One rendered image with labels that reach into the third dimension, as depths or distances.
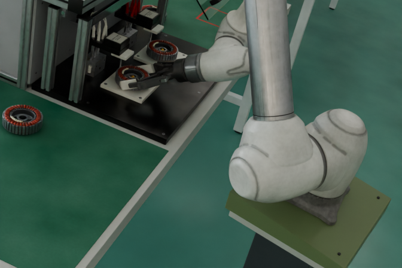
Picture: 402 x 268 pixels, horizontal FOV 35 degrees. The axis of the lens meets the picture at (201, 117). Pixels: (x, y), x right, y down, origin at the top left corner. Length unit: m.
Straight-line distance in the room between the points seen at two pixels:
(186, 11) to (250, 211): 1.28
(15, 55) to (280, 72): 0.89
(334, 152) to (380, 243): 1.51
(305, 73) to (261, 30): 2.74
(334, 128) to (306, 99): 2.33
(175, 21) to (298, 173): 1.28
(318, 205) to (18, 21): 1.02
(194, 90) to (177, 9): 0.68
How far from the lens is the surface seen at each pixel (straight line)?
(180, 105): 2.10
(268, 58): 1.52
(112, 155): 1.86
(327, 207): 1.79
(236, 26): 2.02
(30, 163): 1.80
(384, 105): 4.22
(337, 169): 1.66
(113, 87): 2.10
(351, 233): 1.80
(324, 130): 1.65
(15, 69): 2.09
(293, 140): 1.54
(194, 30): 2.65
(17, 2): 1.99
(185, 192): 2.97
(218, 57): 1.94
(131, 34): 2.35
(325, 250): 1.71
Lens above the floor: 1.89
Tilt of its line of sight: 33 degrees down
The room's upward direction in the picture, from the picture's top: 15 degrees clockwise
